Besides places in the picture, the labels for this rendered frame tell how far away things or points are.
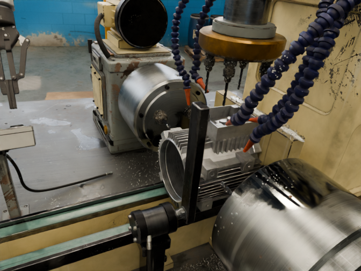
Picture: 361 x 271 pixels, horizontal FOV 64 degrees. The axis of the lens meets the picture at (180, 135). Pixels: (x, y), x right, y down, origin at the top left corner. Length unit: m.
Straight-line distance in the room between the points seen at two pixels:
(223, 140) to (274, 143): 0.11
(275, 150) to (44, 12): 5.76
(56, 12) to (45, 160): 5.16
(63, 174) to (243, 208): 0.73
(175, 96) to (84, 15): 5.40
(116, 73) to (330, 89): 0.65
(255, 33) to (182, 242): 0.52
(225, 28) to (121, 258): 0.54
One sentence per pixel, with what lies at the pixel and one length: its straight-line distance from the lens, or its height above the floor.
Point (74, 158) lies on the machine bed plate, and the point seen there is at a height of 0.80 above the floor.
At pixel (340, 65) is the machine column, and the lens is 0.73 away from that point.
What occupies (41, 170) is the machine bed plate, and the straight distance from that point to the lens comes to 1.12.
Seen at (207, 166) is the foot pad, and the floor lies 1.08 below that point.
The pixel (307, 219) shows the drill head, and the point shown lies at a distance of 0.45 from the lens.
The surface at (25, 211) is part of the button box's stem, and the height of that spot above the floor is 0.81.
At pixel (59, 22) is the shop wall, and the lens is 6.21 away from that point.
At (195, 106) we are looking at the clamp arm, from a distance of 0.47.
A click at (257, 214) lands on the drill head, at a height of 1.12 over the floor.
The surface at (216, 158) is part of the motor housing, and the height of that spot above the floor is 1.07.
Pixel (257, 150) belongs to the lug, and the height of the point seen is 1.08.
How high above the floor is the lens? 1.44
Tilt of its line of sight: 29 degrees down
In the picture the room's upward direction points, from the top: 5 degrees clockwise
